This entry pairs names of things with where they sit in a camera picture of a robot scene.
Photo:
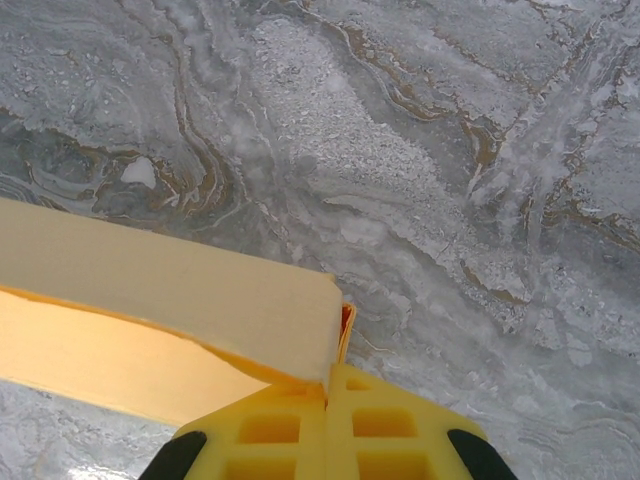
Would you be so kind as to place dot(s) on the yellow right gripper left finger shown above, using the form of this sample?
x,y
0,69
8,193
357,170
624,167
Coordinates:
x,y
280,405

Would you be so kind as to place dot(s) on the yellow paper box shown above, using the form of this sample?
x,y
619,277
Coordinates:
x,y
150,280

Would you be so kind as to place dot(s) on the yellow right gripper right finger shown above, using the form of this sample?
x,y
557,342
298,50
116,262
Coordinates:
x,y
425,415

